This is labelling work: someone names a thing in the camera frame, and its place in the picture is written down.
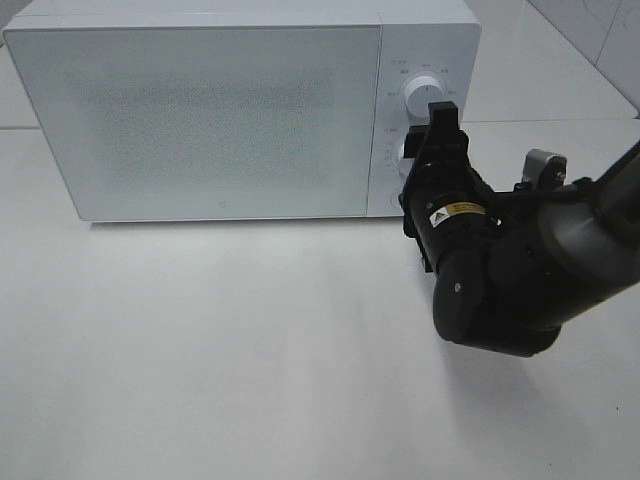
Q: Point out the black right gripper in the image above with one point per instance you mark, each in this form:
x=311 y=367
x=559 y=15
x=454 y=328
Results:
x=444 y=199

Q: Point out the white microwave knob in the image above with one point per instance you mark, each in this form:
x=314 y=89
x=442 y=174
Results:
x=421 y=90
x=401 y=163

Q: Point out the round white door release button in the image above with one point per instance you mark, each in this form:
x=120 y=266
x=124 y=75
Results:
x=395 y=199

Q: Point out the white microwave door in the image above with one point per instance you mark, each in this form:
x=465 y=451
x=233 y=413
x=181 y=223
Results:
x=189 y=124

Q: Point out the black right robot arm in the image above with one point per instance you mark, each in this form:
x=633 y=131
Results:
x=512 y=267

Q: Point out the white microwave oven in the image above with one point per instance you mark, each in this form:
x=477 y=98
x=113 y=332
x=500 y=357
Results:
x=440 y=37

